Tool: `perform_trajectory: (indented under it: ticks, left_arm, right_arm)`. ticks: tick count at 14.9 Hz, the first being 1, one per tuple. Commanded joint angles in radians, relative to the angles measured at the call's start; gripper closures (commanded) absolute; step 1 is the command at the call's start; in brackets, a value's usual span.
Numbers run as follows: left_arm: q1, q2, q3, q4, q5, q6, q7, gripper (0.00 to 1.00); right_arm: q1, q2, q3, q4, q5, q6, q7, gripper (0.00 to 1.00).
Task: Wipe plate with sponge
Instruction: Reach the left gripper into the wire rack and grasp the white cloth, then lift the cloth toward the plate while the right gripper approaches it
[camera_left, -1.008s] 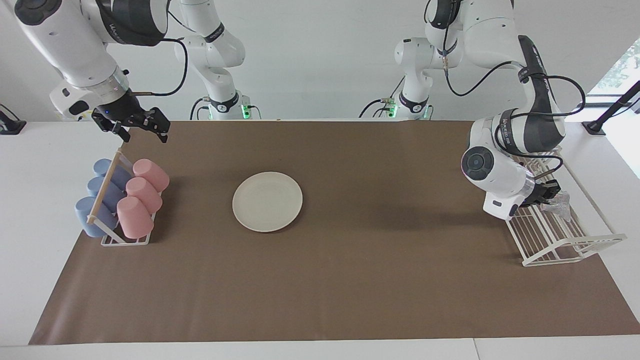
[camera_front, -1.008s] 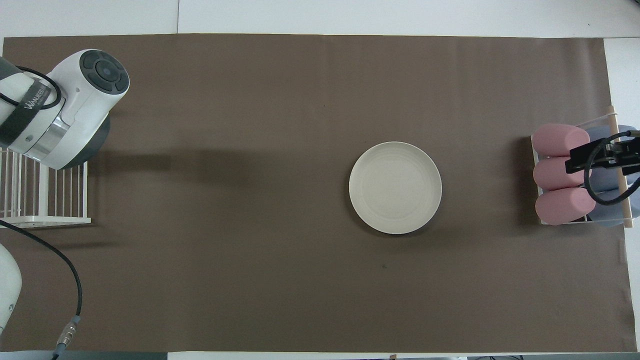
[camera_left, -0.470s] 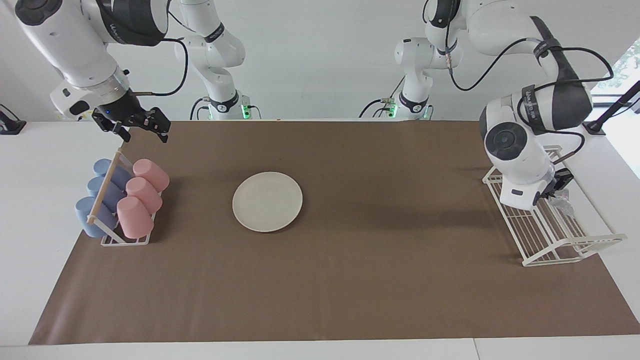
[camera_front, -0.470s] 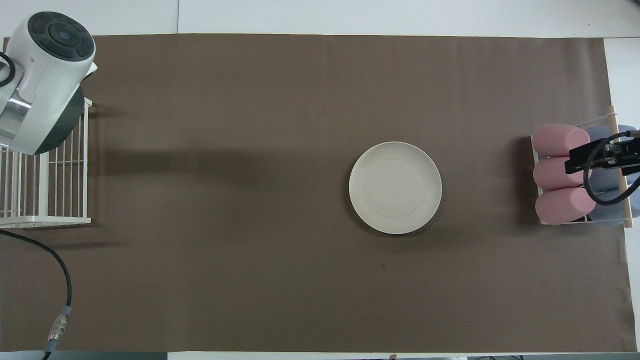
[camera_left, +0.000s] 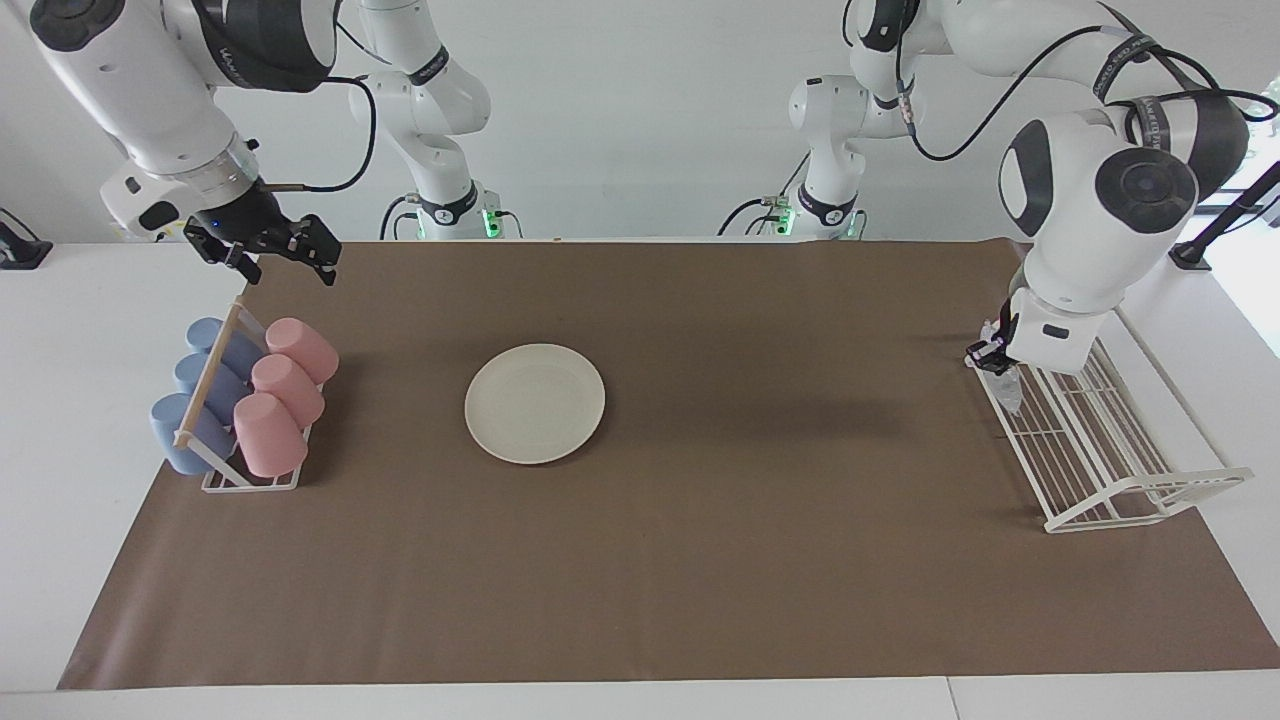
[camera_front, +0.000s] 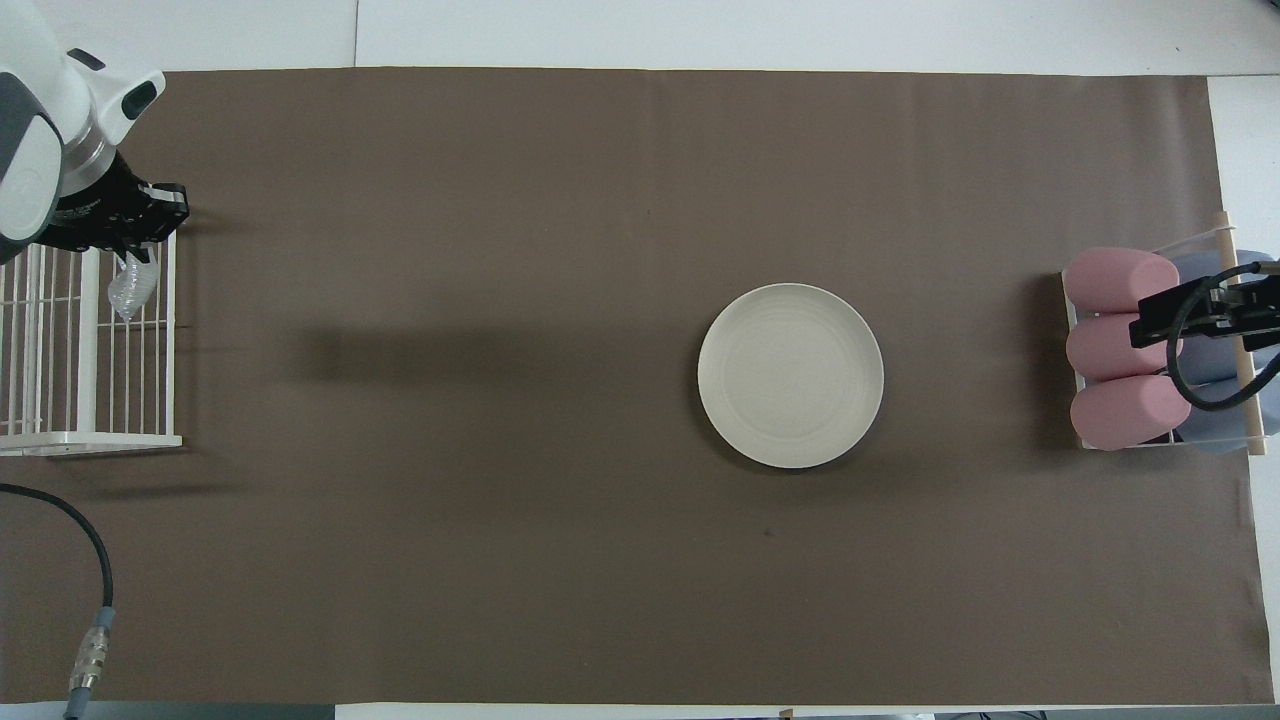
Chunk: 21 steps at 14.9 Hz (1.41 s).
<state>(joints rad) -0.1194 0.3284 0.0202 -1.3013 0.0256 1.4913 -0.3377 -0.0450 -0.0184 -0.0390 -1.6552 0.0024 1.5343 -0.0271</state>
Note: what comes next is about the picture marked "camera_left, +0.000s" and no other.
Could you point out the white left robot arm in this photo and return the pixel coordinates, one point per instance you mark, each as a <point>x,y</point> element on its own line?
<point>1090,230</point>

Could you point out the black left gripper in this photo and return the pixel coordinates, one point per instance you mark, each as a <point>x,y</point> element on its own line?
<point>1011,330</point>

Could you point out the black slanted stand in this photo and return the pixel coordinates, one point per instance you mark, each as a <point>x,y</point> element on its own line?
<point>1215,225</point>

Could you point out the blue plastic cup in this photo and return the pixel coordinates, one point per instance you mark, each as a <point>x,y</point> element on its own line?
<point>228,390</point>
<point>238,352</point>
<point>175,435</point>

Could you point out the pink plastic cup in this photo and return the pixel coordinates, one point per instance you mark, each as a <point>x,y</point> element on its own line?
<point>303,347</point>
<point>290,388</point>
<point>270,435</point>

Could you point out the round cream plate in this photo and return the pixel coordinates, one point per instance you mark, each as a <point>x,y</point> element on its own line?
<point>535,403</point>

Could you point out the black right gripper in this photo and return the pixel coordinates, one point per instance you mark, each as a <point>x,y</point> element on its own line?
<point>250,215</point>

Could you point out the small black table clamp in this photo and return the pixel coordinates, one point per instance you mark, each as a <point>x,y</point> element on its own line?
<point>22,250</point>

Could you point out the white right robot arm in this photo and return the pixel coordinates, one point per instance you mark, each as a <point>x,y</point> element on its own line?
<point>130,90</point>

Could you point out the brown table mat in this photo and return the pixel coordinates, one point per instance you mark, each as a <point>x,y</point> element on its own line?
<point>750,570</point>

